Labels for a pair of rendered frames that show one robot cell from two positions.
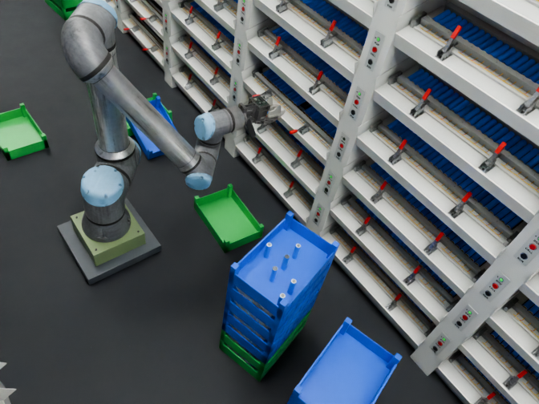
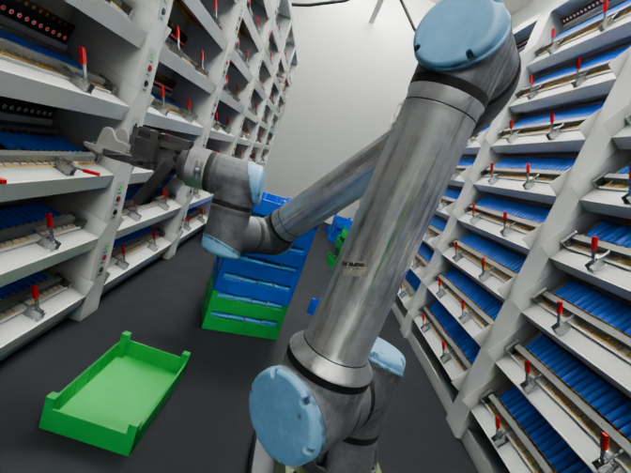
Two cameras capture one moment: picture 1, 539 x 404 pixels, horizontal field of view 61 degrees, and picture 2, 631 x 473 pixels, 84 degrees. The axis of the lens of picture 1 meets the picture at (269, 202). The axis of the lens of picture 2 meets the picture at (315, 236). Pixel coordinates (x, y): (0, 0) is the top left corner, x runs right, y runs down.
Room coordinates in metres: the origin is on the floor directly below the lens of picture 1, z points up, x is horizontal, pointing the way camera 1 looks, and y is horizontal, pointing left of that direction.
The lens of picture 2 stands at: (1.75, 0.91, 0.72)
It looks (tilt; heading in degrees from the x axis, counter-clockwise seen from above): 12 degrees down; 220
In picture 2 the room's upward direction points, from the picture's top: 20 degrees clockwise
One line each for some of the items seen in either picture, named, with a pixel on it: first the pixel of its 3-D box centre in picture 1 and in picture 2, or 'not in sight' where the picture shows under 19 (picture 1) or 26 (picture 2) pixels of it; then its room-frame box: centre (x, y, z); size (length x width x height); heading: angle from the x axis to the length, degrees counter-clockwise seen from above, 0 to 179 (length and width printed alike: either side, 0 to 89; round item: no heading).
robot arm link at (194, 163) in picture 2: (233, 118); (197, 168); (1.35, 0.20, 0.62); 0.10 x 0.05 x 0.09; 45
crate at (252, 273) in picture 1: (285, 261); (278, 203); (0.84, -0.09, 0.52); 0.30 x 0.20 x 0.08; 152
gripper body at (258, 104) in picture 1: (252, 112); (161, 153); (1.41, 0.14, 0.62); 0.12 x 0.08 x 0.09; 135
